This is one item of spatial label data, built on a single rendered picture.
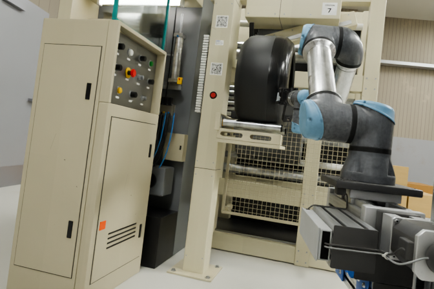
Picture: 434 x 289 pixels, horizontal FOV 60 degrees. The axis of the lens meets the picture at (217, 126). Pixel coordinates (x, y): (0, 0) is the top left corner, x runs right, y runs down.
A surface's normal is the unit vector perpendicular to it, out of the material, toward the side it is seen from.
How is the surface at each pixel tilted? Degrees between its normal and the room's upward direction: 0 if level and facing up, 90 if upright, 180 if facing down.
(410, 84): 90
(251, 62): 77
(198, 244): 90
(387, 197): 90
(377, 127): 90
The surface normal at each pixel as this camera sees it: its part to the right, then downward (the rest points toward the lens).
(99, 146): -0.26, -0.07
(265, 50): -0.17, -0.55
